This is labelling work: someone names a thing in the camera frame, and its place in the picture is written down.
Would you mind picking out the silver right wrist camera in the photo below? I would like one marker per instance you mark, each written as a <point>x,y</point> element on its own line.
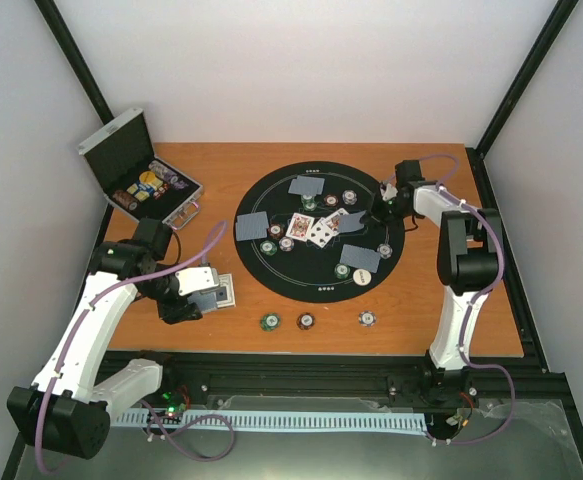
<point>388,192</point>

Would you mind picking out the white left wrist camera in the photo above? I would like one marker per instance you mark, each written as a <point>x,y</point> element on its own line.
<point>196,279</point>

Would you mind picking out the light blue cable duct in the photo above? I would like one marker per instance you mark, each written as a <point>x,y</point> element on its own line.
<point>300,422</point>

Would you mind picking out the green chip top mat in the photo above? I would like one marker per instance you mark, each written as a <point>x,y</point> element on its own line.
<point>309,203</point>

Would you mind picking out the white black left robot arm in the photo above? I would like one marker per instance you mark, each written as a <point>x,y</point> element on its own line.
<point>65,410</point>

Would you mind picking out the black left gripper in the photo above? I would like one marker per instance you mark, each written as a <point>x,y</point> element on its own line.
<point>179,311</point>

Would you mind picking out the round black poker mat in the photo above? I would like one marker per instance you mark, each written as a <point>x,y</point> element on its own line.
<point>306,273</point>

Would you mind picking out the white dealer button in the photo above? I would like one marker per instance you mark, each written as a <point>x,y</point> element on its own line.
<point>362,277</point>

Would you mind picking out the white playing card box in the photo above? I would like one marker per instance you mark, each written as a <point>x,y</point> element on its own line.
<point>225,296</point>

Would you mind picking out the dealt card mat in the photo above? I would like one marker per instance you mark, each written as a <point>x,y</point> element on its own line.
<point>251,226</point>
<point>360,258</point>
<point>306,186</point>

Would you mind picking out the spades face-up card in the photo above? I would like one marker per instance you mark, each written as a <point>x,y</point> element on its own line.
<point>319,234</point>

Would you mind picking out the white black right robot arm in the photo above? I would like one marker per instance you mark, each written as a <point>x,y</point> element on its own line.
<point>470,263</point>

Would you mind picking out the dealt card top mat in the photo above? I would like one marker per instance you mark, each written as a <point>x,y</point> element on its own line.
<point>306,186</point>

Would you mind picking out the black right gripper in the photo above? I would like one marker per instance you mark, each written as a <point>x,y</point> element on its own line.
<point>376,209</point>

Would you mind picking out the red chip mat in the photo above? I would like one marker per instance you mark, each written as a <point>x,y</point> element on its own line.
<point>276,231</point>
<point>331,200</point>

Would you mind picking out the king face-up card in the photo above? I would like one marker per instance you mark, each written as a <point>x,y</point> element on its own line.
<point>299,227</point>

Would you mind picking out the chips in case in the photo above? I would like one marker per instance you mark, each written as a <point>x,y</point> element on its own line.
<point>153,183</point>

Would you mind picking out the red brown poker chip stack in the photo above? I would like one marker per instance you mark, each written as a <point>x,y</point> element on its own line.
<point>305,321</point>

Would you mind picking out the red chip top mat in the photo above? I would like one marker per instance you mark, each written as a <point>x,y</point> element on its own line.
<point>331,200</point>

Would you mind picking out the blue white poker chip stack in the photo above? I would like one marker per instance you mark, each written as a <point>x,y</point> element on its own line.
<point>367,318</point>

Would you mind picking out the green poker chip stack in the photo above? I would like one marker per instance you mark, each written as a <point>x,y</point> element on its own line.
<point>270,322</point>

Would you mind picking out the face-down burn card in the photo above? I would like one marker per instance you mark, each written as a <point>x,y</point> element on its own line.
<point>351,222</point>

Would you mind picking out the blue playing card deck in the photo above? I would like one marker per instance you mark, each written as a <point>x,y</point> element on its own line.
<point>205,301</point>

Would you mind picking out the blue chip top mat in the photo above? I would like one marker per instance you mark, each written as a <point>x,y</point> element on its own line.
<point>349,197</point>

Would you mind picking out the aluminium poker case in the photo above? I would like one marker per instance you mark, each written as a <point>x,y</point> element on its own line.
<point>120,150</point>

